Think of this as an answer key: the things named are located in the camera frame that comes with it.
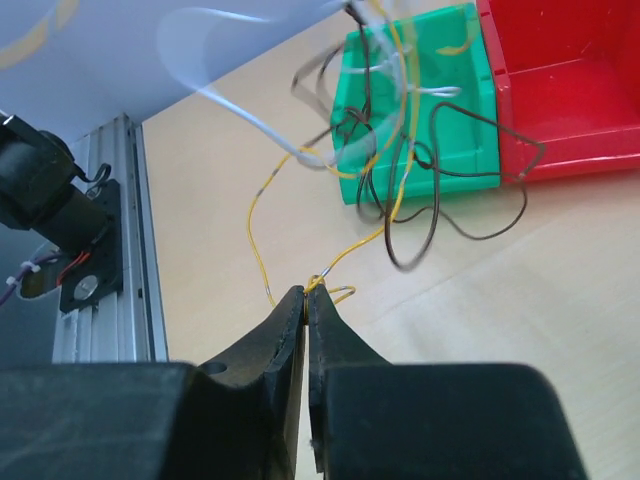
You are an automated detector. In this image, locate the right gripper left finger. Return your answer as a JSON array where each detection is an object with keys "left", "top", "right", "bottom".
[{"left": 1, "top": 286, "right": 305, "bottom": 479}]

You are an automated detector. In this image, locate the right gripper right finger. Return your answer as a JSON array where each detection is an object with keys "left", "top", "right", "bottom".
[{"left": 307, "top": 287, "right": 587, "bottom": 479}]

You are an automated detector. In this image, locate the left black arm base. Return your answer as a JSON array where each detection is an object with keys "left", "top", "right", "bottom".
[{"left": 56, "top": 163, "right": 123, "bottom": 313}]

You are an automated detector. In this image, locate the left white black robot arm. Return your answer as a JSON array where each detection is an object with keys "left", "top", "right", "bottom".
[{"left": 1, "top": 113, "right": 112, "bottom": 254}]

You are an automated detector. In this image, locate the left green plastic bin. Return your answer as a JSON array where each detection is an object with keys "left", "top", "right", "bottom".
[{"left": 331, "top": 3, "right": 499, "bottom": 205}]

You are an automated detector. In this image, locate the red plastic bin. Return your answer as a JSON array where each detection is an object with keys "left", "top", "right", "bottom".
[{"left": 476, "top": 0, "right": 639, "bottom": 181}]

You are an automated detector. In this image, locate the aluminium frame rail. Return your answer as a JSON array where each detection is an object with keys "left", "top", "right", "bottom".
[{"left": 52, "top": 115, "right": 168, "bottom": 363}]

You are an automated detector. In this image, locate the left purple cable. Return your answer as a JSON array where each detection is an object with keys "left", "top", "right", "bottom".
[{"left": 0, "top": 249, "right": 66, "bottom": 309}]

